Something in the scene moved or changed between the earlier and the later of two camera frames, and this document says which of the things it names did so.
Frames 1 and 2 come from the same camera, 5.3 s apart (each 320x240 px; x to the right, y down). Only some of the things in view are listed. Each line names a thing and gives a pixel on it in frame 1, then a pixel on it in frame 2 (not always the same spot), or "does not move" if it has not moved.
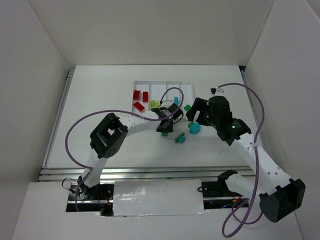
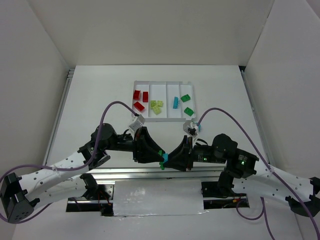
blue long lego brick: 176,100 does not move
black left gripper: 165,124 to 137,145
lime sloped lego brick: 153,104 does not move
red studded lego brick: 145,96 does not move
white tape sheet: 154,197 does not move
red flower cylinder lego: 136,96 does not move
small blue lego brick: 181,139 to 165,156
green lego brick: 187,107 to 185,98
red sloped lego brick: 139,106 does not move
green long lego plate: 177,139 to 161,163
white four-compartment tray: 147,95 does not move
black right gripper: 197,110 to 188,154
